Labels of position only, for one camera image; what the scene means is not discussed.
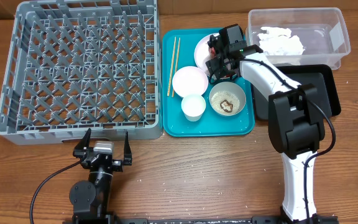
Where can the teal serving tray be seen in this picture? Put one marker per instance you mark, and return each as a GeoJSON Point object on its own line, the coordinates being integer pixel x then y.
{"type": "Point", "coordinates": [210, 123]}

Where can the left wooden chopstick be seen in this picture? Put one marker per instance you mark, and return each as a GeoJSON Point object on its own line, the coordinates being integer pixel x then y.
{"type": "Point", "coordinates": [171, 66]}

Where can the white shallow bowl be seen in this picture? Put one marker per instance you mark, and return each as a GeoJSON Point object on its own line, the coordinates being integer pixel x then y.
{"type": "Point", "coordinates": [189, 80]}

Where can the large white plate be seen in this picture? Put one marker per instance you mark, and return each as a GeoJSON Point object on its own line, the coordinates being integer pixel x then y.
{"type": "Point", "coordinates": [202, 54]}

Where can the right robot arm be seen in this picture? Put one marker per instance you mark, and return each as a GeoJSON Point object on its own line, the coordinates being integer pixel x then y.
{"type": "Point", "coordinates": [295, 121]}

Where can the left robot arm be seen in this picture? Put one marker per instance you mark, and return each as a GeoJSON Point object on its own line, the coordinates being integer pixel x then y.
{"type": "Point", "coordinates": [90, 197]}

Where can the white rice pile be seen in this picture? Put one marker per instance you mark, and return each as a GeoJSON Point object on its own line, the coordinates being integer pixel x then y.
{"type": "Point", "coordinates": [219, 96]}

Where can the wooden chopstick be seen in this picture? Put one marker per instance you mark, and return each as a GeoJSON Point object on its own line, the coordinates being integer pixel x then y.
{"type": "Point", "coordinates": [171, 66]}
{"type": "Point", "coordinates": [176, 63]}

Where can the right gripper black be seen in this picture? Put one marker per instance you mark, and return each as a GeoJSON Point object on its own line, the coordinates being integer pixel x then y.
{"type": "Point", "coordinates": [219, 66]}

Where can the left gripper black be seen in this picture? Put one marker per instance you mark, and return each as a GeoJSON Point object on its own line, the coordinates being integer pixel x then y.
{"type": "Point", "coordinates": [118, 164]}

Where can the right wooden chopstick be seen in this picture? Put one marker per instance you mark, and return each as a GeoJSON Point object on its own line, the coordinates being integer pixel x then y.
{"type": "Point", "coordinates": [176, 63]}

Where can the grey dishwasher rack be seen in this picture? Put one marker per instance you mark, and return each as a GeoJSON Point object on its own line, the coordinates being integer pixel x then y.
{"type": "Point", "coordinates": [75, 66]}

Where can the dark brown food scrap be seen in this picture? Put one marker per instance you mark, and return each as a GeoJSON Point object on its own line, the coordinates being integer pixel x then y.
{"type": "Point", "coordinates": [226, 106]}

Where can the clear plastic bin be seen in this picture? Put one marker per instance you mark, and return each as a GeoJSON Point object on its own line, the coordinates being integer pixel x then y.
{"type": "Point", "coordinates": [322, 31]}

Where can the white paper cup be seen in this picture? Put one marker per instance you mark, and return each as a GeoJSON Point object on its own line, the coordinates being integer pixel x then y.
{"type": "Point", "coordinates": [193, 107]}

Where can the red snack wrapper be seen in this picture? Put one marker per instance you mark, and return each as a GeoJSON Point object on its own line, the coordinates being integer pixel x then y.
{"type": "Point", "coordinates": [212, 54]}

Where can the black waste tray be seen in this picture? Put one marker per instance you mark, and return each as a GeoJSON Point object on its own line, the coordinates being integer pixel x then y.
{"type": "Point", "coordinates": [321, 76]}

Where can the grey bowl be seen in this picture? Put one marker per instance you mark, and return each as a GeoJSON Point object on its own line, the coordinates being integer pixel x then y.
{"type": "Point", "coordinates": [233, 88]}

